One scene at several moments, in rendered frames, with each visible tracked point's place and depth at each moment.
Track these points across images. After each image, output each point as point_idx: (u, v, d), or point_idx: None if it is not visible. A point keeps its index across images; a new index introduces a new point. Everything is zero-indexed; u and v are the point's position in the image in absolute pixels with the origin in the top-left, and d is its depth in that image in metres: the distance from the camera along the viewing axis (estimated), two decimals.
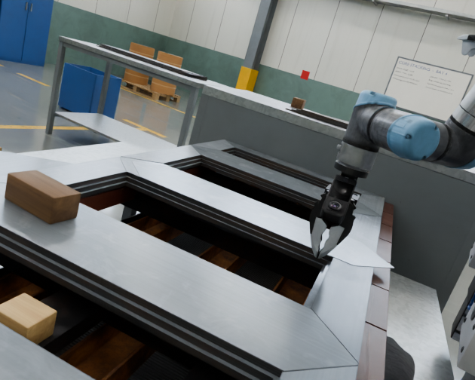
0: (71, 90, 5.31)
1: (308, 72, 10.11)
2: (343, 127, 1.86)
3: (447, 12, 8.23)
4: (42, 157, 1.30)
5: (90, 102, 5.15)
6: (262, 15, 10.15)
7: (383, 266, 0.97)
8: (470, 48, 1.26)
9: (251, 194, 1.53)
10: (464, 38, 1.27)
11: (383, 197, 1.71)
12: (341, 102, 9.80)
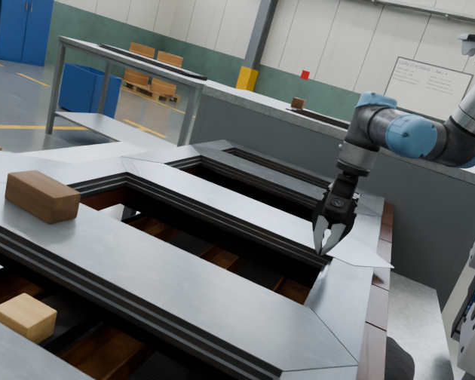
0: (71, 90, 5.31)
1: (308, 72, 10.11)
2: (343, 127, 1.86)
3: (447, 12, 8.23)
4: (42, 157, 1.30)
5: (90, 102, 5.15)
6: (262, 15, 10.15)
7: (383, 266, 0.97)
8: (470, 48, 1.26)
9: (251, 194, 1.53)
10: (464, 38, 1.27)
11: (383, 197, 1.71)
12: (341, 102, 9.80)
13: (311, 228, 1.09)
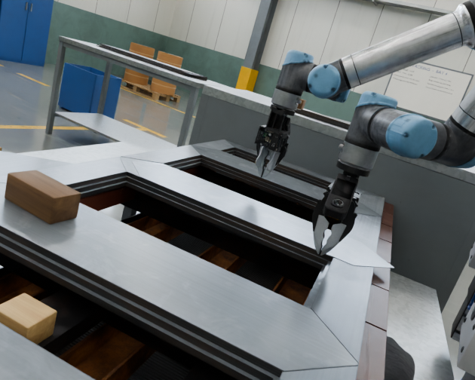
0: (71, 90, 5.31)
1: None
2: (343, 127, 1.86)
3: (447, 12, 8.23)
4: (42, 157, 1.30)
5: (90, 102, 5.15)
6: (262, 15, 10.15)
7: (383, 266, 0.97)
8: (258, 155, 1.21)
9: (251, 194, 1.53)
10: None
11: (383, 197, 1.71)
12: (341, 102, 9.80)
13: (311, 228, 1.09)
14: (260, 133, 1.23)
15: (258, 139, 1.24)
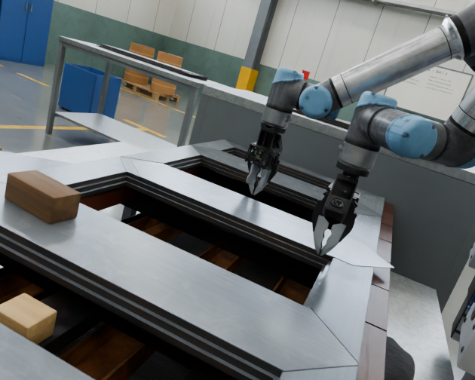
0: (71, 90, 5.31)
1: (308, 72, 10.11)
2: (343, 127, 1.86)
3: (447, 12, 8.23)
4: (42, 157, 1.30)
5: (90, 102, 5.15)
6: (262, 15, 10.15)
7: (383, 266, 0.97)
8: (249, 173, 1.20)
9: (251, 194, 1.53)
10: None
11: (383, 197, 1.71)
12: None
13: (311, 228, 1.09)
14: (252, 151, 1.22)
15: (250, 157, 1.23)
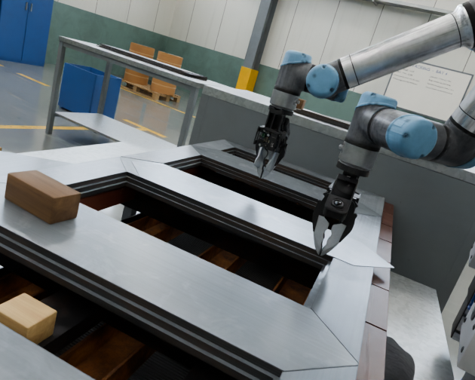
0: (71, 90, 5.31)
1: None
2: (343, 127, 1.86)
3: (447, 12, 8.23)
4: (42, 157, 1.30)
5: (90, 102, 5.15)
6: (262, 15, 10.15)
7: (383, 266, 0.97)
8: (258, 156, 1.21)
9: (251, 194, 1.53)
10: None
11: (383, 197, 1.71)
12: (341, 102, 9.80)
13: (311, 228, 1.09)
14: (259, 134, 1.23)
15: (258, 140, 1.24)
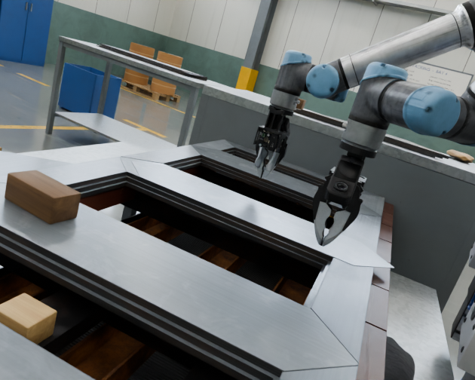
0: (71, 90, 5.31)
1: None
2: (343, 127, 1.86)
3: (447, 12, 8.23)
4: (42, 157, 1.30)
5: (90, 102, 5.15)
6: (262, 15, 10.15)
7: (383, 266, 0.97)
8: (258, 156, 1.21)
9: (251, 194, 1.53)
10: None
11: (383, 197, 1.71)
12: (341, 102, 9.80)
13: (311, 228, 1.09)
14: (259, 134, 1.23)
15: (258, 140, 1.24)
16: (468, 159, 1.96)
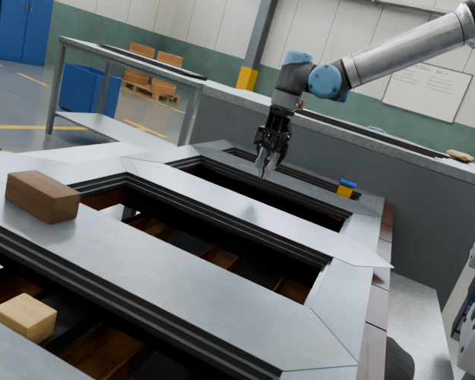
0: (71, 90, 5.31)
1: None
2: (343, 127, 1.86)
3: (447, 12, 8.23)
4: (42, 157, 1.30)
5: (90, 102, 5.15)
6: (262, 15, 10.15)
7: (383, 266, 0.97)
8: (258, 156, 1.20)
9: (251, 194, 1.53)
10: None
11: (383, 197, 1.71)
12: (341, 102, 9.80)
13: (311, 228, 1.09)
14: (261, 135, 1.23)
15: None
16: (468, 159, 1.96)
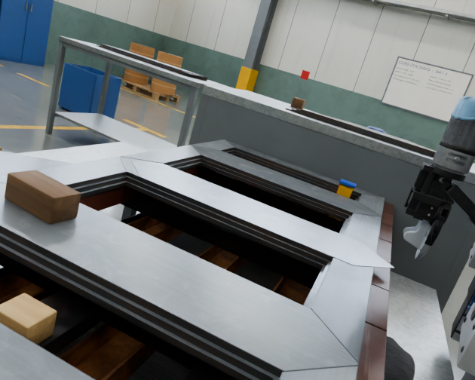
0: (71, 90, 5.31)
1: (308, 72, 10.11)
2: (343, 127, 1.86)
3: (447, 12, 8.23)
4: (42, 157, 1.30)
5: (90, 102, 5.15)
6: (262, 15, 10.15)
7: (383, 266, 0.97)
8: (415, 227, 0.97)
9: (251, 194, 1.53)
10: None
11: (383, 197, 1.71)
12: (341, 102, 9.80)
13: (311, 228, 1.09)
14: None
15: None
16: None
